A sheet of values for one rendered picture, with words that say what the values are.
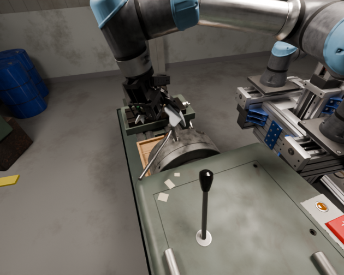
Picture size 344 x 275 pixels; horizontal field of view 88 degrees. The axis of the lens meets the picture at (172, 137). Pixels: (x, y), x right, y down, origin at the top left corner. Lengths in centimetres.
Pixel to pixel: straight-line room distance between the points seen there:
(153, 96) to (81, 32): 394
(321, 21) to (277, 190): 42
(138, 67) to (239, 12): 28
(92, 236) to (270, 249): 166
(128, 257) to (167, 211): 133
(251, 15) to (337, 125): 61
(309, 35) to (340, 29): 7
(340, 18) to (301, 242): 48
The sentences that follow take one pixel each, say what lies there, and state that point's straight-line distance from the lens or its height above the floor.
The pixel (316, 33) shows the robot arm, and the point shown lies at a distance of 56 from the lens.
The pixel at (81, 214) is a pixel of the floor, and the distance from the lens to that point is 212.
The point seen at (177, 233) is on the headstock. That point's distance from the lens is 49.
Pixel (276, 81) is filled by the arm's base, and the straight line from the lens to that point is 127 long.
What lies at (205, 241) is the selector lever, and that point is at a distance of 48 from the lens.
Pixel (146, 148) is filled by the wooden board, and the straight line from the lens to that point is 116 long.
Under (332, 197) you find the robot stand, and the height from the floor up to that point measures 21.
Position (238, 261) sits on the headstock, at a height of 126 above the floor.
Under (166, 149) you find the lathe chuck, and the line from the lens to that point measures 68.
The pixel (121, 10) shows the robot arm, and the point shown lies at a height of 167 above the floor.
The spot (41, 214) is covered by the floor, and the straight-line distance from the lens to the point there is 234.
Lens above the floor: 172
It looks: 44 degrees down
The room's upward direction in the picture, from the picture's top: 4 degrees counter-clockwise
